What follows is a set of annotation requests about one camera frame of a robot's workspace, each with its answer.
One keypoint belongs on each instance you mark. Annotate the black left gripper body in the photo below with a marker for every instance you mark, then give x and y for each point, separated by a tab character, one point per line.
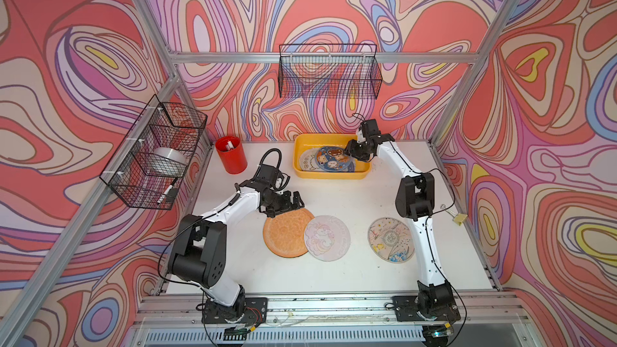
275	202

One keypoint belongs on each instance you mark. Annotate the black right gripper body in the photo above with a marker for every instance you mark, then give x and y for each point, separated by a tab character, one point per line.
367	152

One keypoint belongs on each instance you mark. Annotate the blue toast cartoon coaster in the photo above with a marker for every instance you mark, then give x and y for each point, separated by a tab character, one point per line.
333	159

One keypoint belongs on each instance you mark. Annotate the orange waffle pattern coaster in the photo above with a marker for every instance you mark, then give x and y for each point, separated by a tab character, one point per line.
284	235

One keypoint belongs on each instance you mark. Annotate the beige cat coaster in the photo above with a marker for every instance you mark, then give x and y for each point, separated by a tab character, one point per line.
308	161

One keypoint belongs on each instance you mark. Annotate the pink unicorn coaster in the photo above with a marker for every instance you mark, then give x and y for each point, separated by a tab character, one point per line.
327	238

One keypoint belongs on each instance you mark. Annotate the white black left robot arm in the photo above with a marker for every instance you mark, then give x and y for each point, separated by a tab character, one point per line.
199	251

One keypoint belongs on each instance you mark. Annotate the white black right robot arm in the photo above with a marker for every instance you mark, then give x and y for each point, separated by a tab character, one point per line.
414	201

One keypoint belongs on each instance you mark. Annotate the yellow plastic storage box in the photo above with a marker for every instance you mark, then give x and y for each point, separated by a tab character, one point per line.
318	140

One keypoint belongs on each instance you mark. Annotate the red cylindrical cup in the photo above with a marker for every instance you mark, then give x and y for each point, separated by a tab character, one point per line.
231	154

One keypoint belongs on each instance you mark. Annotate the beige wave pattern coaster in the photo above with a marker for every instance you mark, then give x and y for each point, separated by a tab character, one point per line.
390	239

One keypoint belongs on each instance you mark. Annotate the white marker in basket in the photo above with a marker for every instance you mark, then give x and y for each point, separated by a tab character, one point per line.
169	193

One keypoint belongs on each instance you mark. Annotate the silver tape roll in basket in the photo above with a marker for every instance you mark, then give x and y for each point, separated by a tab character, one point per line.
167	162

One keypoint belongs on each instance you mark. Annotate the black wire basket on back wall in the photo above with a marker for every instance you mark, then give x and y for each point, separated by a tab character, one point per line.
329	71

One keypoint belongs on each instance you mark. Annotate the black wire basket on wall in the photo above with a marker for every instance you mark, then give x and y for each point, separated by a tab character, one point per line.
329	71
161	145

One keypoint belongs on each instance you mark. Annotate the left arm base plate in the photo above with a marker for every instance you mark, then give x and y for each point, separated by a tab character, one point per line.
248	311

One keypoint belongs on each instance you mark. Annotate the black wire basket on left wall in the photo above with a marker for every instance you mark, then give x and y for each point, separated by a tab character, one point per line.
161	145

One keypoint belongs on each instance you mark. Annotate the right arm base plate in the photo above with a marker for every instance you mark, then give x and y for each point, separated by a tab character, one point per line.
413	308

